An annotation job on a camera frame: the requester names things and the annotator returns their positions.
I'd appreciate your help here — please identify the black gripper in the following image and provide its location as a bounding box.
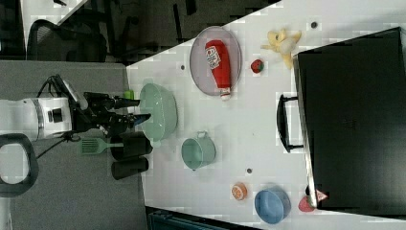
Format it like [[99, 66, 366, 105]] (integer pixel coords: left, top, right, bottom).
[[72, 92, 151, 137]]

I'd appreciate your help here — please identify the red plush ketchup bottle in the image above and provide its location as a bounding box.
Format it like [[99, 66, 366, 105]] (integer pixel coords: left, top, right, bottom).
[[205, 39, 231, 101]]

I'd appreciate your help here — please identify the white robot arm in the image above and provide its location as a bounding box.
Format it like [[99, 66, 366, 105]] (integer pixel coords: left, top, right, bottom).
[[1, 92, 151, 197]]

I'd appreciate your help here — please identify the grey round plate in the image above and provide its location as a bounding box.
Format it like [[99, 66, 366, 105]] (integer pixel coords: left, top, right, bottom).
[[190, 26, 242, 96]]

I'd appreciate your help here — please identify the bright green block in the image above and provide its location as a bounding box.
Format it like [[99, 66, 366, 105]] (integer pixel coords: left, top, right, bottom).
[[124, 89, 134, 100]]

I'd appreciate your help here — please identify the green perforated colander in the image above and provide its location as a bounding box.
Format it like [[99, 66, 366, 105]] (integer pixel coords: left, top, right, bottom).
[[139, 82, 178, 148]]

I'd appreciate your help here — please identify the large black cylinder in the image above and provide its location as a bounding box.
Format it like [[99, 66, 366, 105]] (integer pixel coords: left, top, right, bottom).
[[109, 131, 153, 161]]

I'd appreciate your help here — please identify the green spatula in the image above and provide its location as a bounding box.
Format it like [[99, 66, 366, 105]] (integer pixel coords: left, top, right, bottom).
[[79, 138, 124, 155]]

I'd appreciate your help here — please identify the small black cylinder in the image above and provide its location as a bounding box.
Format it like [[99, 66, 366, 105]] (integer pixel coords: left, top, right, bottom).
[[111, 157, 149, 180]]

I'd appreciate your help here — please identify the green small pot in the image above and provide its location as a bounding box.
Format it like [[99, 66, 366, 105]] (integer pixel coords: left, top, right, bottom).
[[181, 131, 216, 171]]

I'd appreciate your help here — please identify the black office chair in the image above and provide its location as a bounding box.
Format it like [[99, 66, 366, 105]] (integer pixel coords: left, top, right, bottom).
[[26, 19, 107, 62]]

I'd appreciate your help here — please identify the teal crate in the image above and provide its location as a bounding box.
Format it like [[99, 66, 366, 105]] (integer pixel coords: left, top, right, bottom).
[[147, 211, 237, 230]]

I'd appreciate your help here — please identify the red strawberry toy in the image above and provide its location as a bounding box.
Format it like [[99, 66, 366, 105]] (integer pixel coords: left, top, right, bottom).
[[250, 59, 264, 74]]

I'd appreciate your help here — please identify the orange slice toy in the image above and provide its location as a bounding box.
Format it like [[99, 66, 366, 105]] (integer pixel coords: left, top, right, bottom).
[[231, 182, 247, 200]]

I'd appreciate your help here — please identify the yellow banana toy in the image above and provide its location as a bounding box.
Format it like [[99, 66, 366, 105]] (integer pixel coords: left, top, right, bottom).
[[260, 29, 302, 69]]

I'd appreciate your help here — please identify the blue bowl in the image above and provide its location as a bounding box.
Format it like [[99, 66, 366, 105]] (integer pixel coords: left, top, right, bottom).
[[254, 186, 291, 224]]

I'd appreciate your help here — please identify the red strawberry near oven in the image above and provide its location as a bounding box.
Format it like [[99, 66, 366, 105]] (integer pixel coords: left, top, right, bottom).
[[298, 195, 315, 213]]

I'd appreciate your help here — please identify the black toaster oven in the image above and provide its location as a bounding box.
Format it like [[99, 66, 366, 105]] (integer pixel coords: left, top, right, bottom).
[[292, 27, 405, 219]]

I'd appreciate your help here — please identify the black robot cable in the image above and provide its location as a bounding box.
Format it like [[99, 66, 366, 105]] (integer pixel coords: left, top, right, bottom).
[[35, 74, 81, 160]]

